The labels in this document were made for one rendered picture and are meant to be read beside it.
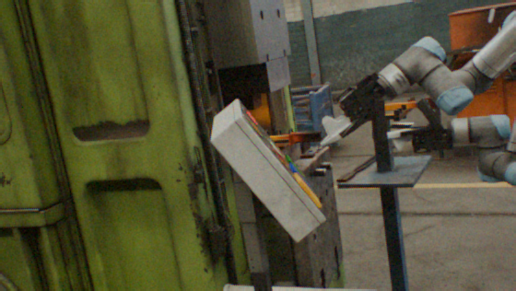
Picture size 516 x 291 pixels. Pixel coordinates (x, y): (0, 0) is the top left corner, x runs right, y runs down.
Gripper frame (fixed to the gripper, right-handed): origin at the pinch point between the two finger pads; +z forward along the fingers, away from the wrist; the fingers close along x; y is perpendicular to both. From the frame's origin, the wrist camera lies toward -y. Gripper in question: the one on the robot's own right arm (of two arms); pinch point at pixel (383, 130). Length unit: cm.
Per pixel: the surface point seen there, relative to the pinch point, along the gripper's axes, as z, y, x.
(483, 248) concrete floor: -20, 100, 140
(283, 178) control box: 8, -6, -71
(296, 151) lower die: 30.6, 5.5, 2.6
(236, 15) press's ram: 36, -42, -17
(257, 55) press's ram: 31.0, -29.1, -17.4
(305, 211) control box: 5, 2, -69
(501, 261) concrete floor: -29, 100, 123
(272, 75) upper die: 30.6, -21.9, -9.0
